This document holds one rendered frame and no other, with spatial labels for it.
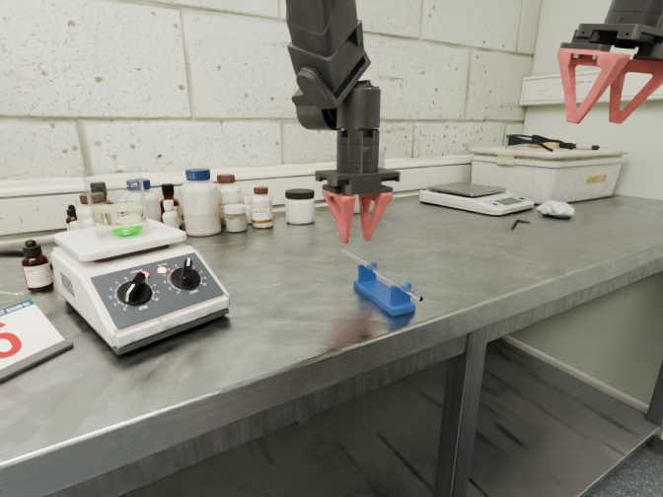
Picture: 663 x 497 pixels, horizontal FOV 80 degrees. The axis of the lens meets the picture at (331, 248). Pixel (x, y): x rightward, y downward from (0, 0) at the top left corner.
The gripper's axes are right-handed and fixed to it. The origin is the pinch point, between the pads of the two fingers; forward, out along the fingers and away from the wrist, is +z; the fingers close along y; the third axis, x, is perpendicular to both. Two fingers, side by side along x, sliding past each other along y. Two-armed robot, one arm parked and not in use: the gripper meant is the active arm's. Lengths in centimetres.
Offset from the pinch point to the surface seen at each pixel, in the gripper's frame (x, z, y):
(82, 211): -29.3, -1.0, 37.0
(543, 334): -44, 65, -109
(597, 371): -23, 70, -111
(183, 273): 4.7, 0.3, 23.9
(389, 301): 11.1, 5.3, 1.1
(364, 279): 4.5, 5.0, 0.9
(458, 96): -61, -24, -70
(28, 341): 4.8, 5.0, 38.7
